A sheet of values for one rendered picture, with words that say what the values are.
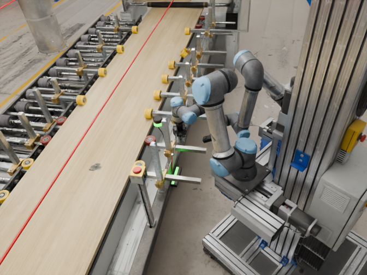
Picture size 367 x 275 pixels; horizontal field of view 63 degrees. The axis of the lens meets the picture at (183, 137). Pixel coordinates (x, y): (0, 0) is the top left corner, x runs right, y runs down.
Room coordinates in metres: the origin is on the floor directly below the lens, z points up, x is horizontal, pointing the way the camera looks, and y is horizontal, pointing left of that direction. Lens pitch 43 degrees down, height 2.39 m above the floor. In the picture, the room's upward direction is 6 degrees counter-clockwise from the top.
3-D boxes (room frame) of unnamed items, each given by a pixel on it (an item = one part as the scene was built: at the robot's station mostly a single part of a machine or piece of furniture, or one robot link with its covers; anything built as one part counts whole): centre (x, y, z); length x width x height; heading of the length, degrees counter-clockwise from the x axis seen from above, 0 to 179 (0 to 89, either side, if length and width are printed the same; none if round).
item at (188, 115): (1.37, -0.05, 1.29); 0.11 x 0.11 x 0.08; 29
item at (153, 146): (1.29, 0.18, 0.93); 0.04 x 0.04 x 0.48; 74
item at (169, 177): (1.31, 0.12, 0.81); 0.44 x 0.03 x 0.04; 74
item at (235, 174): (1.11, -0.33, 1.09); 0.15 x 0.15 x 0.10
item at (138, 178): (1.04, 0.25, 1.18); 0.07 x 0.07 x 0.08; 74
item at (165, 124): (1.53, 0.11, 0.91); 0.04 x 0.04 x 0.48; 74
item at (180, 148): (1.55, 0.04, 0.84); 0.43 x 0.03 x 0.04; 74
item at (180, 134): (1.44, 0.02, 1.13); 0.09 x 0.08 x 0.12; 4
